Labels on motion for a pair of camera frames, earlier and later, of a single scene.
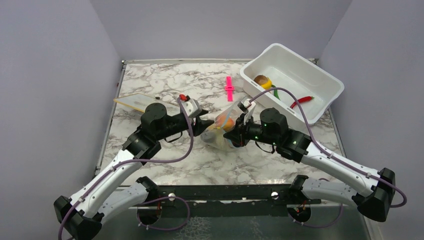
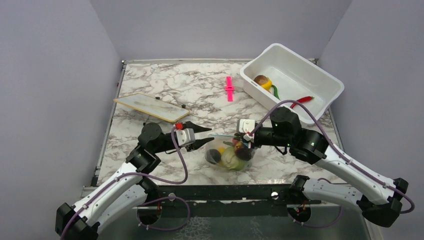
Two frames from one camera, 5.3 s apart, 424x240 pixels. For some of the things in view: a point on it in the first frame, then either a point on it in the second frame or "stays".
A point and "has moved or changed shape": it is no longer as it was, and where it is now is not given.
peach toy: (226, 122) has moved or changed shape
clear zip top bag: (224, 122) → (225, 152)
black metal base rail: (240, 201) stays
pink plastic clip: (229, 88) stays
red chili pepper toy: (302, 100) stays
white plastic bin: (278, 66) stays
